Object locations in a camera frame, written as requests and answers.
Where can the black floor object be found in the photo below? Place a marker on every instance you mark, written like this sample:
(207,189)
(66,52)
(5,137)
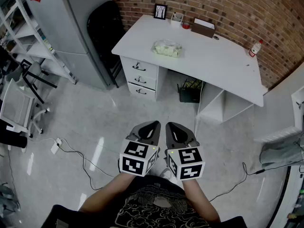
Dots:
(12,136)

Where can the black chair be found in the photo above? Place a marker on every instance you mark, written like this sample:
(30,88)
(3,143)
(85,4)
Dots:
(104,32)

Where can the red tape roll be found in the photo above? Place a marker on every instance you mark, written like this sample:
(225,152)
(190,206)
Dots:
(185,25)

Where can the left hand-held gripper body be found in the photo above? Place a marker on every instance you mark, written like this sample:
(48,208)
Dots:
(133,165)

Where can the person's black printed shirt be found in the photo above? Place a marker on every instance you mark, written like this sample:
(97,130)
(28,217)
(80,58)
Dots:
(154,208)

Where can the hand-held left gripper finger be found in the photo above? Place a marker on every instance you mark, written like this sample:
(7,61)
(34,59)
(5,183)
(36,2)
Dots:
(137,130)
(156,134)

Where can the white power adapter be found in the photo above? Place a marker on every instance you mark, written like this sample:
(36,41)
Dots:
(56,146)

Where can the grey clothing pile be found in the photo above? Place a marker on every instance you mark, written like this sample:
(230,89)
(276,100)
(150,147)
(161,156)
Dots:
(280,153)

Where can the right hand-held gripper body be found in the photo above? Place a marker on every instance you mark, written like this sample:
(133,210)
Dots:
(190,160)

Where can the person's right forearm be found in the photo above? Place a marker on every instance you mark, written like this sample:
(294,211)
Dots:
(202,198)

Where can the white shelf rack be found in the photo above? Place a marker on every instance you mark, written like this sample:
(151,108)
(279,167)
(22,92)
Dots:
(31,32)

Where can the white framed panel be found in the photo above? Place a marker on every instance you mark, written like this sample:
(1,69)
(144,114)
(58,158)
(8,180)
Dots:
(278,134)

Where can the white marker pen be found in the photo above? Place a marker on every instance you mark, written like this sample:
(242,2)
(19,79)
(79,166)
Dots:
(175,16)

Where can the white desk drawer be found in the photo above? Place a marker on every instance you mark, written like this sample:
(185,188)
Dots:
(148,81)
(147,65)
(149,92)

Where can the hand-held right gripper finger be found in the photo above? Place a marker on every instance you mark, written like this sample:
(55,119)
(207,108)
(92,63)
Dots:
(188,135)
(169,139)

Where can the grey crumpled bag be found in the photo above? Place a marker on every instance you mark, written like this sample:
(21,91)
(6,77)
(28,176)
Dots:
(7,198)

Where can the brown wooden box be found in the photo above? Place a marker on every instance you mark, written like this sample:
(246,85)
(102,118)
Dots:
(202,30)

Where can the white partition board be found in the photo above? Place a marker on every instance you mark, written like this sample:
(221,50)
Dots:
(71,32)

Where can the black router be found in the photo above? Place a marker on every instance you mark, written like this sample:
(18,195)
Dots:
(188,95)

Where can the grey stool with black legs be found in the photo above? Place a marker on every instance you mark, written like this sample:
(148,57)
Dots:
(33,70)

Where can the white desk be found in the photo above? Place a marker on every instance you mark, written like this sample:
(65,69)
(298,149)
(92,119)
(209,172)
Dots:
(213,60)

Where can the red-capped plastic bottle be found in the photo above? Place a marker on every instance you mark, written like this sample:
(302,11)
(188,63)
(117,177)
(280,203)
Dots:
(255,49)

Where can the white mesh office chair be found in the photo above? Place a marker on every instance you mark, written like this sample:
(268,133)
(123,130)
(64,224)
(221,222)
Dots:
(16,108)

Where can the white pen holder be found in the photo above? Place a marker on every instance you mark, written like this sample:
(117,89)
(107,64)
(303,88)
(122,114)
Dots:
(176,22)

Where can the black picture frame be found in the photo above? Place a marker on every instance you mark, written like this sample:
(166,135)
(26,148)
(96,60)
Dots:
(160,11)

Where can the person's left forearm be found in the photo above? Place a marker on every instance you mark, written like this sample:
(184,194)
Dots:
(107,193)

